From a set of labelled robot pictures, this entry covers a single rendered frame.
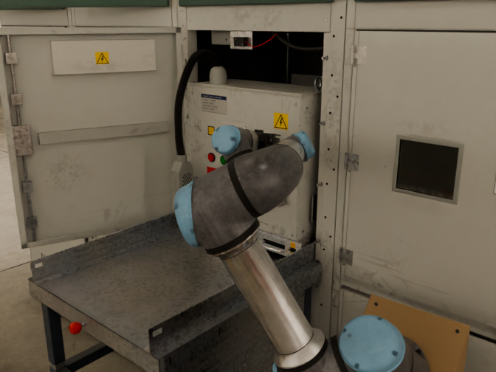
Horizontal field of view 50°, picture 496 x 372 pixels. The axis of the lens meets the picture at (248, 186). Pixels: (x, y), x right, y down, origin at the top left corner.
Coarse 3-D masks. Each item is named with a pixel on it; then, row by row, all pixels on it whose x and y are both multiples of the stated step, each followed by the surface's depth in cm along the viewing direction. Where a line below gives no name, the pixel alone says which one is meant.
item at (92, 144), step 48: (0, 48) 166; (48, 48) 175; (96, 48) 180; (144, 48) 187; (48, 96) 179; (96, 96) 186; (144, 96) 194; (48, 144) 183; (96, 144) 191; (144, 144) 199; (48, 192) 187; (96, 192) 195; (144, 192) 204; (48, 240) 189
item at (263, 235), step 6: (258, 234) 180; (264, 234) 178; (270, 234) 176; (264, 240) 179; (270, 240) 177; (276, 240) 175; (282, 240) 173; (288, 240) 172; (300, 240) 172; (306, 240) 172; (270, 246) 178; (276, 246) 176; (282, 246) 174; (300, 246) 169; (276, 252) 176
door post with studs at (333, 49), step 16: (336, 0) 148; (336, 16) 149; (336, 32) 151; (336, 48) 152; (336, 64) 153; (336, 80) 154; (336, 96) 155; (336, 112) 156; (320, 128) 162; (336, 128) 158; (320, 144) 163; (336, 144) 159; (320, 160) 164; (336, 160) 160; (320, 176) 166; (336, 176) 162; (320, 192) 167; (320, 208) 169; (320, 224) 170; (320, 240) 171; (320, 256) 172; (320, 304) 177; (320, 320) 179
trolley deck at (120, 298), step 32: (128, 256) 178; (160, 256) 178; (192, 256) 178; (32, 288) 162; (64, 288) 157; (96, 288) 157; (128, 288) 157; (160, 288) 157; (192, 288) 157; (224, 288) 157; (96, 320) 140; (128, 320) 140; (160, 320) 140; (224, 320) 140; (128, 352) 132; (160, 352) 127; (192, 352) 132
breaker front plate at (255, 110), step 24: (192, 96) 188; (240, 96) 173; (264, 96) 166; (288, 96) 160; (192, 120) 191; (216, 120) 183; (240, 120) 175; (264, 120) 169; (288, 120) 162; (192, 144) 194; (264, 216) 178; (288, 216) 171
